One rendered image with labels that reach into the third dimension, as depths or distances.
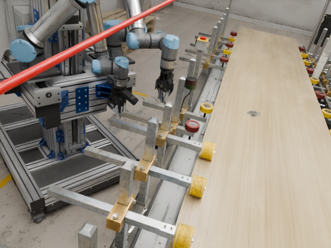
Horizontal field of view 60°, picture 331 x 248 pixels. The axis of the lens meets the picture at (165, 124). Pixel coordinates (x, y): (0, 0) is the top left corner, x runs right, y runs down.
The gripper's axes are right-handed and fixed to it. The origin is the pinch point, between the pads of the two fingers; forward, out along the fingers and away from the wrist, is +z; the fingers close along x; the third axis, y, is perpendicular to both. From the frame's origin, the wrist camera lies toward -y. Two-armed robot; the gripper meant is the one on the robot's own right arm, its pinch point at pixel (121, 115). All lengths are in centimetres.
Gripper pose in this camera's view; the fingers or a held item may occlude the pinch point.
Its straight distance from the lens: 172.9
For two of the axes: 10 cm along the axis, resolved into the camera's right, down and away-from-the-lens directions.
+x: -2.8, 4.9, -8.2
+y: -9.5, -2.7, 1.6
